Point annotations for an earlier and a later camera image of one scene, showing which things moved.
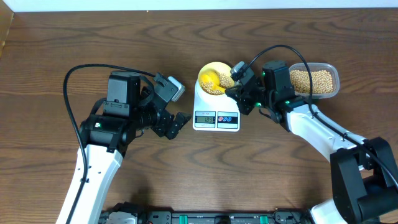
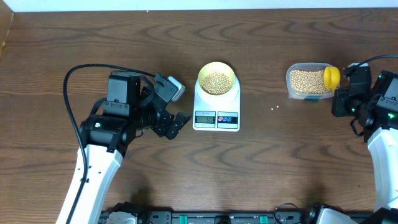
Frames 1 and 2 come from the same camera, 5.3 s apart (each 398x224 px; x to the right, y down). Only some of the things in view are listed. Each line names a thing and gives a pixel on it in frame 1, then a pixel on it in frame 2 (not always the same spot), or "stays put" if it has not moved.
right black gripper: x=239 y=93 → x=338 y=108
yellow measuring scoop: x=212 y=77 → x=331 y=77
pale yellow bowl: x=216 y=77 stays put
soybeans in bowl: x=225 y=81 stays put
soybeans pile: x=321 y=81 stays put
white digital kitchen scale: x=214 y=113 stays put
